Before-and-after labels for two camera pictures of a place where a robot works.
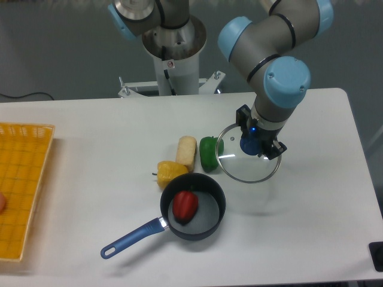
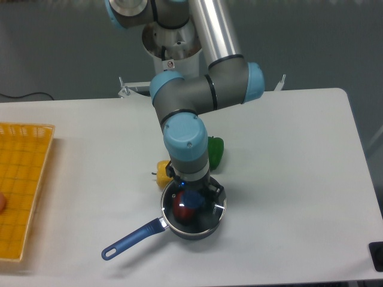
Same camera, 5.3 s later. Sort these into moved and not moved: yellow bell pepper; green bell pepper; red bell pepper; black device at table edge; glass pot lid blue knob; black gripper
Moved: black gripper; glass pot lid blue knob
Not moved: red bell pepper; yellow bell pepper; green bell pepper; black device at table edge
